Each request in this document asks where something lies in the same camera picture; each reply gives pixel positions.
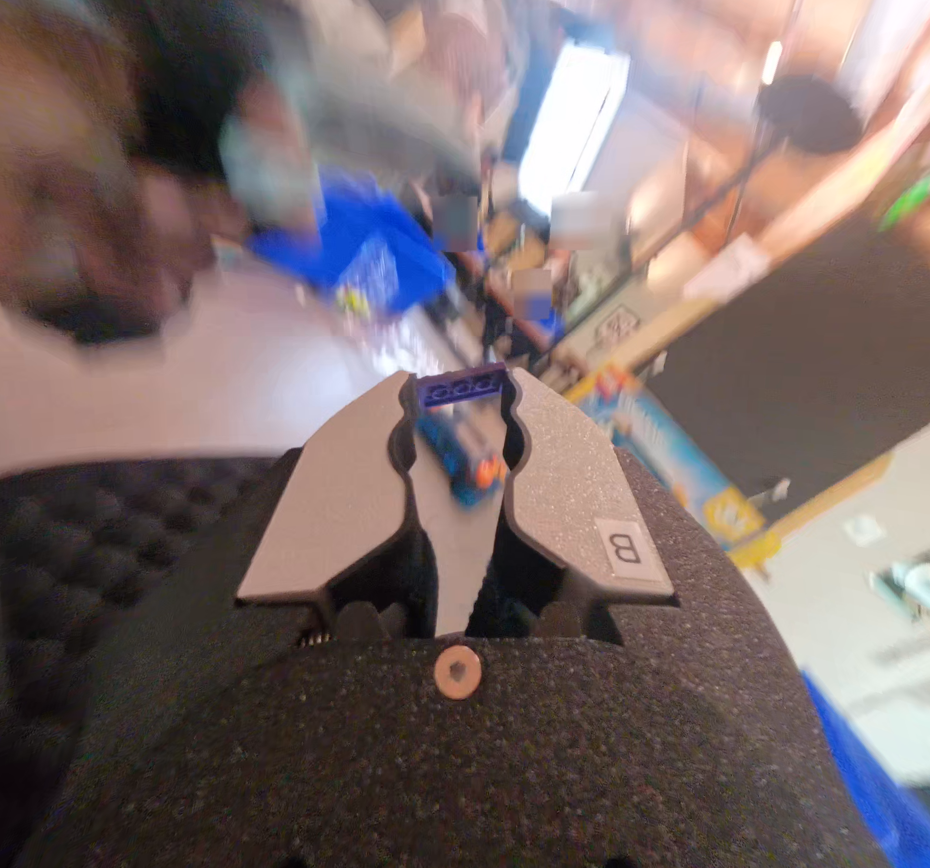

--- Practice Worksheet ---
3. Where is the clear plastic bag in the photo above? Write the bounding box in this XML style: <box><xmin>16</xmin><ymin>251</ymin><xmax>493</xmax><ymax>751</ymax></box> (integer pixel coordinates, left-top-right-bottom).
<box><xmin>334</xmin><ymin>236</ymin><xmax>408</xmax><ymax>317</ymax></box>

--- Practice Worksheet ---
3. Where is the blue brick game controller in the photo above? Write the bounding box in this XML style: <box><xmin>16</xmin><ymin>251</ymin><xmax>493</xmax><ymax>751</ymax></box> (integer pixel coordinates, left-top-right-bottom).
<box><xmin>416</xmin><ymin>406</ymin><xmax>507</xmax><ymax>509</ymax></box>

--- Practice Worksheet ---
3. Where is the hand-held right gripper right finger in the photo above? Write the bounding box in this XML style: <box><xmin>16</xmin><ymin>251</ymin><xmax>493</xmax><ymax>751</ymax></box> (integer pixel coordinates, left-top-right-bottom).
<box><xmin>503</xmin><ymin>367</ymin><xmax>677</xmax><ymax>602</ymax></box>

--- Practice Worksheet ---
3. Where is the blue plastic bin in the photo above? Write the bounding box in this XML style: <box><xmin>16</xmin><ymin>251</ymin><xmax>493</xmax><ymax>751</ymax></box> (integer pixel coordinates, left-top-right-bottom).
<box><xmin>250</xmin><ymin>170</ymin><xmax>455</xmax><ymax>317</ymax></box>

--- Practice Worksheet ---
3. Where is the purple toy brick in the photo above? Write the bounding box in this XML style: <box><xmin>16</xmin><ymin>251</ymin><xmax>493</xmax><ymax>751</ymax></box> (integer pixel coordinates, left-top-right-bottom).
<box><xmin>418</xmin><ymin>367</ymin><xmax>507</xmax><ymax>411</ymax></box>

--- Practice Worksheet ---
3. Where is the toy set box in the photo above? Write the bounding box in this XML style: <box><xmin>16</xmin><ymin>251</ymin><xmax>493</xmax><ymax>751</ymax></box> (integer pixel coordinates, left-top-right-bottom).
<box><xmin>567</xmin><ymin>365</ymin><xmax>782</xmax><ymax>567</ymax></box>

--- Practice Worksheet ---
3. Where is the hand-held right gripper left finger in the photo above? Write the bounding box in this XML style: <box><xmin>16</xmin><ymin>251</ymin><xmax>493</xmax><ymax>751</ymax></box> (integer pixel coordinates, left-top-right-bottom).
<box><xmin>238</xmin><ymin>372</ymin><xmax>419</xmax><ymax>604</ymax></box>

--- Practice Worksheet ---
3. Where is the black partition panel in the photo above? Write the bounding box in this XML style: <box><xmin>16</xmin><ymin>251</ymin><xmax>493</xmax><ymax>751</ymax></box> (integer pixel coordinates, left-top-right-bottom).
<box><xmin>643</xmin><ymin>210</ymin><xmax>930</xmax><ymax>524</ymax></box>

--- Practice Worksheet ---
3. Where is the black cushioned mat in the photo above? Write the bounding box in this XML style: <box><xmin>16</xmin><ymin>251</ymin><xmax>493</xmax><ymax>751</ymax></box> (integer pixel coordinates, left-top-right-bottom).
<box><xmin>0</xmin><ymin>455</ymin><xmax>302</xmax><ymax>745</ymax></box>

